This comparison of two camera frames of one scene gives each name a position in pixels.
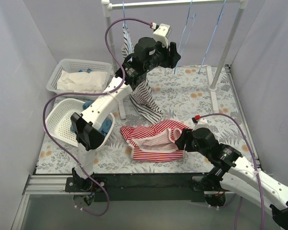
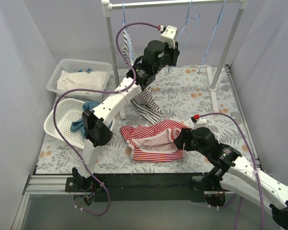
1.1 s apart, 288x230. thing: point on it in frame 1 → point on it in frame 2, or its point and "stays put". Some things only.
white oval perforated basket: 59,123 stays put
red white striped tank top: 155,142 stays put
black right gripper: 181,140 stays put
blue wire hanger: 184,28 → 187,18
